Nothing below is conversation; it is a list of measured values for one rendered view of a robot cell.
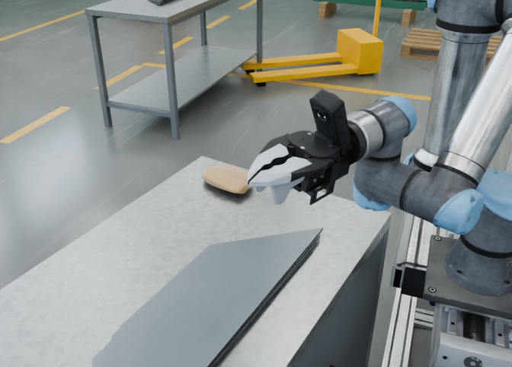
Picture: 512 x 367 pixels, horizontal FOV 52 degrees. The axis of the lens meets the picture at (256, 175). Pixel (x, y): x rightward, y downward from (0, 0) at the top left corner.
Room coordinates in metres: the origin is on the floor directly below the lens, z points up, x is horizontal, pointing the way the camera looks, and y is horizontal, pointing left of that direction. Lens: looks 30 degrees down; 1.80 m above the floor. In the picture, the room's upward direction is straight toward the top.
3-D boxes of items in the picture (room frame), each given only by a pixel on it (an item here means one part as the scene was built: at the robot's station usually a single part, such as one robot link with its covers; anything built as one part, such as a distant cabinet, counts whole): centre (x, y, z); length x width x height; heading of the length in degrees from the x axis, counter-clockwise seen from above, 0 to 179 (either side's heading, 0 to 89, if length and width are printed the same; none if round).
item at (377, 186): (0.79, -0.22, 1.33); 0.11 x 0.08 x 0.11; 44
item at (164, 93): (4.63, 0.59, 0.49); 1.80 x 0.70 x 0.99; 158
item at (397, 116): (0.80, -0.21, 1.43); 0.11 x 0.08 x 0.09; 134
